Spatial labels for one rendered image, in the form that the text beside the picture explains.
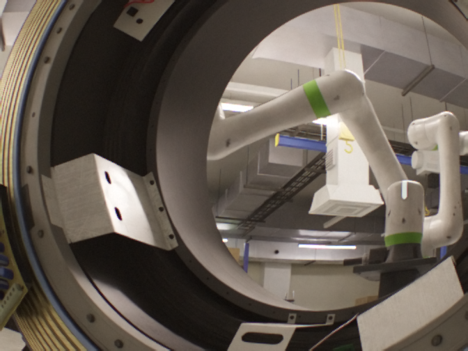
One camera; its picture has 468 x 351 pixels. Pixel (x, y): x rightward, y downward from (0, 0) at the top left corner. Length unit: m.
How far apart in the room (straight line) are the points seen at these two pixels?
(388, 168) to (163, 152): 0.79
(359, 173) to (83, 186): 4.56
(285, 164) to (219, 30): 7.49
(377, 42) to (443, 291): 5.25
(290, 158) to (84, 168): 7.83
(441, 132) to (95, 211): 1.45
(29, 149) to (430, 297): 0.81
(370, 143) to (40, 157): 1.12
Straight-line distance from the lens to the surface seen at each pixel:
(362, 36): 5.88
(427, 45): 6.30
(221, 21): 1.40
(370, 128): 1.91
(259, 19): 1.47
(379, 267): 1.55
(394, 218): 1.64
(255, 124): 1.83
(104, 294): 1.01
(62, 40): 1.23
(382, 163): 1.87
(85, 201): 1.11
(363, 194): 5.38
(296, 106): 1.80
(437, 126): 2.23
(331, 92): 1.79
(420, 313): 0.78
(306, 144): 6.75
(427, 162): 7.05
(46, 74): 1.21
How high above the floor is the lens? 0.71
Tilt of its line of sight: 16 degrees up
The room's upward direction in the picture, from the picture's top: 3 degrees clockwise
